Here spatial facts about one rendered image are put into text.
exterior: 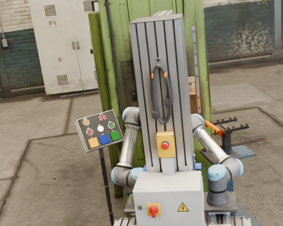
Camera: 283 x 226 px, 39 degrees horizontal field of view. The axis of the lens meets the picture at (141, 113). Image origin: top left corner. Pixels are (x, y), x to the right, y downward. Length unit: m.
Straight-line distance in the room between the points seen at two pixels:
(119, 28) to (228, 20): 6.43
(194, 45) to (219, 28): 6.10
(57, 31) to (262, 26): 4.71
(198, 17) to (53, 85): 5.72
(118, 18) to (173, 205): 1.91
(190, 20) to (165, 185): 1.87
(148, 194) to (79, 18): 6.85
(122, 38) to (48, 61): 5.38
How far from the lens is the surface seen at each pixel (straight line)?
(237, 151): 3.64
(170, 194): 2.02
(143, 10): 3.52
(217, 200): 2.63
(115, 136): 3.39
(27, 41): 9.44
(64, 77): 8.82
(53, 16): 8.66
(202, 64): 3.67
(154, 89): 2.04
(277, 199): 4.33
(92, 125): 3.37
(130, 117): 2.73
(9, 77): 9.66
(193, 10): 3.58
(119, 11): 3.49
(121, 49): 3.52
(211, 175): 2.57
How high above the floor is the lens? 2.22
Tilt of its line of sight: 18 degrees down
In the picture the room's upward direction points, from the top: 7 degrees counter-clockwise
